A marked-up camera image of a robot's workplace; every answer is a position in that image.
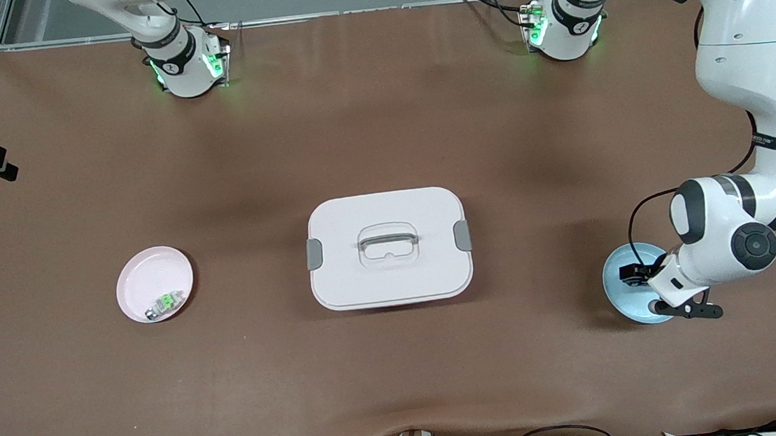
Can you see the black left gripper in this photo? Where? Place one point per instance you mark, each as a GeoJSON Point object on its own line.
{"type": "Point", "coordinates": [648, 271]}

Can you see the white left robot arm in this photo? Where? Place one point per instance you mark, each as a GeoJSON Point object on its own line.
{"type": "Point", "coordinates": [745, 39]}

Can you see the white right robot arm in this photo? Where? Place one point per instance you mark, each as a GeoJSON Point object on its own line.
{"type": "Point", "coordinates": [178, 68]}

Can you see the light blue round plate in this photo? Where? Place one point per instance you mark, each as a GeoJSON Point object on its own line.
{"type": "Point", "coordinates": [631, 303]}

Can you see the pink round plate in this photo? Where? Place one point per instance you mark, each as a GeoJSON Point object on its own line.
{"type": "Point", "coordinates": [147, 278]}

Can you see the white lidded container grey clips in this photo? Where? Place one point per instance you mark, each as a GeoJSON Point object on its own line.
{"type": "Point", "coordinates": [391, 274]}

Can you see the brown table mat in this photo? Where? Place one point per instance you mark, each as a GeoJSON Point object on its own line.
{"type": "Point", "coordinates": [401, 371]}

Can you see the green and silver switch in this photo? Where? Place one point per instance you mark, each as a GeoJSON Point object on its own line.
{"type": "Point", "coordinates": [165, 304]}

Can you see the silver table edge rail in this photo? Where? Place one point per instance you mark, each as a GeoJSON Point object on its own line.
{"type": "Point", "coordinates": [342, 14]}

